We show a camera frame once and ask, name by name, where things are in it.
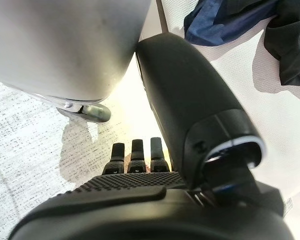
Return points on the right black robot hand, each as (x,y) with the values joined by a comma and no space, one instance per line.
(180,100)

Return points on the navy blue garment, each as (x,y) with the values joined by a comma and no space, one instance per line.
(202,27)

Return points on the black garment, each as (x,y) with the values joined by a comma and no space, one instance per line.
(290,50)

